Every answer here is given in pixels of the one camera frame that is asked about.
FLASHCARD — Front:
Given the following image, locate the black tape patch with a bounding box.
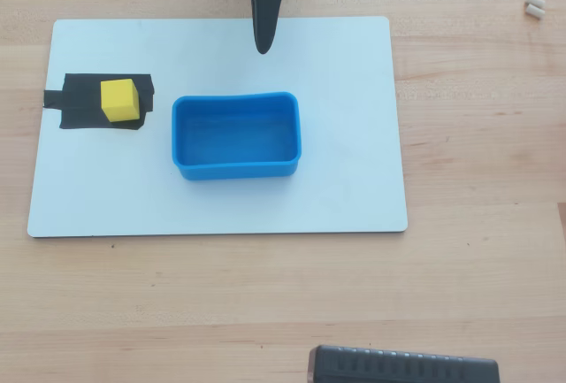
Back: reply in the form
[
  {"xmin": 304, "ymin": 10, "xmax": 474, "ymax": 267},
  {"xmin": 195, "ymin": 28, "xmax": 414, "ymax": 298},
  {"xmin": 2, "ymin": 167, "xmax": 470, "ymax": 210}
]
[{"xmin": 42, "ymin": 73, "xmax": 156, "ymax": 132}]

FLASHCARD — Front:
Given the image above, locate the white rectangular board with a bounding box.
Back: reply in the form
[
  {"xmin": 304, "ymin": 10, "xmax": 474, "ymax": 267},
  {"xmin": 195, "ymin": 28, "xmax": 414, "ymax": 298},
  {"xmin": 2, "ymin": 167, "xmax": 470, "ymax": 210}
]
[{"xmin": 27, "ymin": 15, "xmax": 409, "ymax": 239}]

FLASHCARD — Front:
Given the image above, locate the blue rectangular bin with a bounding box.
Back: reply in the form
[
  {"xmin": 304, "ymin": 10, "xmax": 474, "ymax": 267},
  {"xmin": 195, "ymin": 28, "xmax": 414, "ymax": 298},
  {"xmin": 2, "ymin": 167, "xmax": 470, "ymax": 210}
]
[{"xmin": 171, "ymin": 90, "xmax": 303, "ymax": 182}]

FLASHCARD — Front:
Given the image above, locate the yellow cube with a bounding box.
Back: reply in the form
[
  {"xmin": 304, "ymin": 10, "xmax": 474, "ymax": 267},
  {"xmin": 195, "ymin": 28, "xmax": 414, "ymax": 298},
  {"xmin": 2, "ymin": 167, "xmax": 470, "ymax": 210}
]
[{"xmin": 100, "ymin": 78, "xmax": 141, "ymax": 124}]

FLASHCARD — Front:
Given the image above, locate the black ribbed device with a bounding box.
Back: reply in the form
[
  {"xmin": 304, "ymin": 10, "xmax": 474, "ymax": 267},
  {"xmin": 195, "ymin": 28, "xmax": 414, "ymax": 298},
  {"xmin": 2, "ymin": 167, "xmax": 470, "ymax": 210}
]
[{"xmin": 308, "ymin": 344, "xmax": 501, "ymax": 383}]

